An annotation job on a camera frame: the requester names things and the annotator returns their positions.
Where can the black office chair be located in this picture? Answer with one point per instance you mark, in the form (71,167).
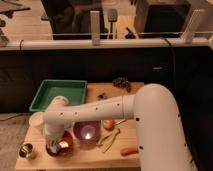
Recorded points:
(70,19)

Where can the white table rail frame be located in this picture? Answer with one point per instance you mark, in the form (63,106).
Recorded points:
(97,43)

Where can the red bowl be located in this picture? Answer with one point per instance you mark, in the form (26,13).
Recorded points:
(67,145)

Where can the green plastic tray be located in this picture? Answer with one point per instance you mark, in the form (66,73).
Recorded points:
(73,90)

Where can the white paper cup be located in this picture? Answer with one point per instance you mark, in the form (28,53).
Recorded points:
(36,121)

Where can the small metal cup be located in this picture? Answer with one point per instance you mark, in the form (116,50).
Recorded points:
(27,151)

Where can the orange sausage toy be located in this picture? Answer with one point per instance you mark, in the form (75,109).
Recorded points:
(128,151)

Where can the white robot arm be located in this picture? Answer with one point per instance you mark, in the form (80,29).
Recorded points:
(160,135)

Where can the yellow banana peel toy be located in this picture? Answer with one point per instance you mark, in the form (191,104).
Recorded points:
(106,141)

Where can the small orange fruit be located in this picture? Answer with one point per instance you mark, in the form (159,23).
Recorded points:
(108,124)

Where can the purple bowl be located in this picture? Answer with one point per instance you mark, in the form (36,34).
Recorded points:
(87,131)

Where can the dark grape bunch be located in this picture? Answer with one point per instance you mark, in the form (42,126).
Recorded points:
(122,83)

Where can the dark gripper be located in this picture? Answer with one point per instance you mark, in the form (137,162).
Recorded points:
(54,146)

